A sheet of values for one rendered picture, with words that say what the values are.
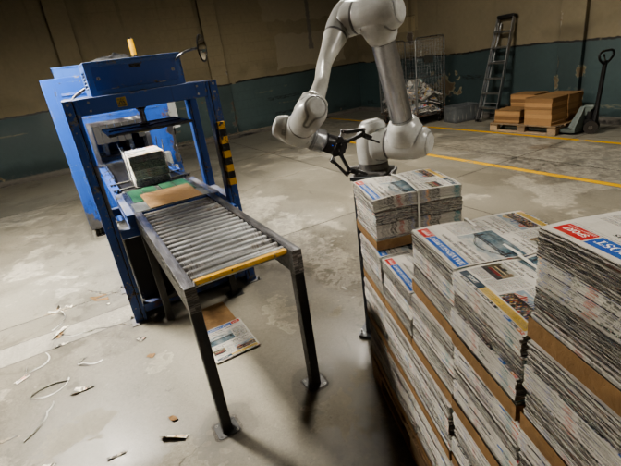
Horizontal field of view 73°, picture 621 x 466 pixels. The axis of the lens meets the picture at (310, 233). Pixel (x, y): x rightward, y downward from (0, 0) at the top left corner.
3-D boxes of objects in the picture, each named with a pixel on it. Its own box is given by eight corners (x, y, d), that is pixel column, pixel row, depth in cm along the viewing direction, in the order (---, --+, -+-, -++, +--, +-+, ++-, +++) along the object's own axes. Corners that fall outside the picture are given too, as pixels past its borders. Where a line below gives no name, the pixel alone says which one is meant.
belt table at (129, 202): (221, 203, 310) (218, 190, 307) (130, 228, 283) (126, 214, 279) (195, 186, 368) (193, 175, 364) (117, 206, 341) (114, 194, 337)
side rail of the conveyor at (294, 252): (305, 270, 199) (301, 248, 194) (295, 275, 197) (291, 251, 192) (216, 207, 309) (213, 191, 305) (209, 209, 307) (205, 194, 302)
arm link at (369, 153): (367, 156, 232) (363, 116, 224) (397, 157, 221) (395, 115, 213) (352, 165, 221) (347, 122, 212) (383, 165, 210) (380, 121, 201)
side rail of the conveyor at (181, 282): (201, 310, 178) (195, 286, 173) (189, 315, 175) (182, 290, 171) (146, 227, 288) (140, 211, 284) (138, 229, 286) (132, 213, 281)
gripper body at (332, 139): (325, 129, 169) (347, 137, 171) (319, 150, 171) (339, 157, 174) (330, 132, 162) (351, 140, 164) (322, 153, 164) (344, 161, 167)
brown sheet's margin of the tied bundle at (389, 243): (388, 220, 201) (388, 212, 199) (413, 243, 174) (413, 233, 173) (357, 226, 199) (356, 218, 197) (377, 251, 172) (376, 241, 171)
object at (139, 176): (172, 179, 360) (164, 149, 350) (136, 188, 347) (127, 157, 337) (163, 173, 391) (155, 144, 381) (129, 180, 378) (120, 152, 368)
